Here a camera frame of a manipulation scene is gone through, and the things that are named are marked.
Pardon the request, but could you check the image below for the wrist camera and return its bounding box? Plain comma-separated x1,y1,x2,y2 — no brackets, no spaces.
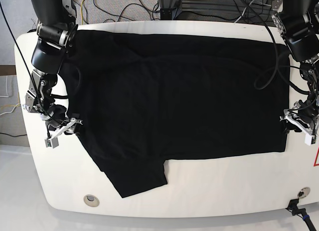
305,134,317,146
45,137,59,149

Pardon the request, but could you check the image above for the yellow cable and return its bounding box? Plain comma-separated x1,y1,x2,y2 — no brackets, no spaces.
80,0,93,25

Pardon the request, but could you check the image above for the white cable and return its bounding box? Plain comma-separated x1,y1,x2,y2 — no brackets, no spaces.
233,0,275,24

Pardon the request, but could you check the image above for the black clamp with cable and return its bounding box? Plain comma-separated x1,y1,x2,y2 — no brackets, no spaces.
286,199,317,231

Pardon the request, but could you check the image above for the black T-shirt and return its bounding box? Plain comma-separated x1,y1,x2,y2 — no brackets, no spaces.
59,30,289,198

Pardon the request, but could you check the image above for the right table grommet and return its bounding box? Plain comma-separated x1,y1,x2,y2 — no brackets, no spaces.
298,187,311,199

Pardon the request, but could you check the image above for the table grommet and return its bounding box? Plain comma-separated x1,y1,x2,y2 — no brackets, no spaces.
83,195,100,208
298,187,311,199

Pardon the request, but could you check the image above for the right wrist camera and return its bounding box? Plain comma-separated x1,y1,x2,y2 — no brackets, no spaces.
45,137,59,149

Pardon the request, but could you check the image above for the aluminium frame post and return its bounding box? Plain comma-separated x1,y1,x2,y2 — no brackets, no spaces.
158,0,181,20

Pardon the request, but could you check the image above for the left table grommet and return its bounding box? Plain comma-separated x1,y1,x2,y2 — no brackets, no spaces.
83,195,100,208

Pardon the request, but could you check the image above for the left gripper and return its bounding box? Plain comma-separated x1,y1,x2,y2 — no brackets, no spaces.
280,100,319,137

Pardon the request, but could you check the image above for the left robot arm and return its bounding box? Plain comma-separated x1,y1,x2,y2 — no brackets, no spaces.
61,0,319,137

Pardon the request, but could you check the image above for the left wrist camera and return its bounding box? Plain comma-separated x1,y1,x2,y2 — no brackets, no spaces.
305,134,317,146

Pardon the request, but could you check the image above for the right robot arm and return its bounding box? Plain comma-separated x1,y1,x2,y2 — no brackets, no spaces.
25,0,82,148

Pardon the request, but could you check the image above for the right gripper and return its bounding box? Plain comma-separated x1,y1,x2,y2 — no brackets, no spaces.
38,104,83,138

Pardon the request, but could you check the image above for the red warning sticker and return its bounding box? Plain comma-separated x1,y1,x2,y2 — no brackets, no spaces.
314,149,319,167

